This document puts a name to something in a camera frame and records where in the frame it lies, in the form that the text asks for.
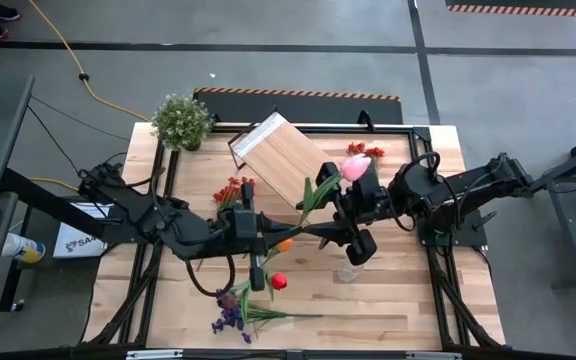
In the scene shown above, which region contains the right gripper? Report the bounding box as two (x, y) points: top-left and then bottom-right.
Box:
(295, 161), (394, 267)

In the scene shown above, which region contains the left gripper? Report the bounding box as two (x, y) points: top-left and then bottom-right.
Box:
(212, 182), (304, 292)

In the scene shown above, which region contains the orange tulip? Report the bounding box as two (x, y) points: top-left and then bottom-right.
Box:
(261, 237), (295, 269)

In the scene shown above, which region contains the pink tulip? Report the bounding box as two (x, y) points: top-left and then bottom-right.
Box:
(298, 153), (373, 227)

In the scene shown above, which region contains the red tulip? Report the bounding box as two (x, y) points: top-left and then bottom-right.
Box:
(265, 271), (290, 304)

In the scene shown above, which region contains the maroon tulip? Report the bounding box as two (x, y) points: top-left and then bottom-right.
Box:
(216, 278), (253, 324)

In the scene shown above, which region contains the purple flower bunch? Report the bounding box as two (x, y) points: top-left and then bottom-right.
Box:
(210, 303), (324, 346)

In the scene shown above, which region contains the black hazard-striped mat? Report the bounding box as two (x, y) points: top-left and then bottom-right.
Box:
(192, 86), (405, 126)

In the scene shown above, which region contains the potted white-flowered plant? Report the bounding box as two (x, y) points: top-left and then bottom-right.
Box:
(150, 93), (215, 153)

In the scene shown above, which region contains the white printed sign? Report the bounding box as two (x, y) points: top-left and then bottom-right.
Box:
(51, 201), (115, 260)

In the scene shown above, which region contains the white spray can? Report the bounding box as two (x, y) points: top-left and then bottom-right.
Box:
(0, 232), (47, 265)

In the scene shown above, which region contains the grey metal stand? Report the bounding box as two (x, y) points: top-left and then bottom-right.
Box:
(532, 124), (576, 291)

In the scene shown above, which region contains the hazard-striped floor strip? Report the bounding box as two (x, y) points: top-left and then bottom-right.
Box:
(445, 0), (576, 19)

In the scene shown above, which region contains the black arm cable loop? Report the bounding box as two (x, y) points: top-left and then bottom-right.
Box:
(185, 253), (238, 299)

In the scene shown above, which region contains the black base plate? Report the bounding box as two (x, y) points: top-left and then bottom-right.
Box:
(417, 209), (490, 250)

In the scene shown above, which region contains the thick yellow cable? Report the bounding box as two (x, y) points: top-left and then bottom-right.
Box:
(26, 0), (152, 123)

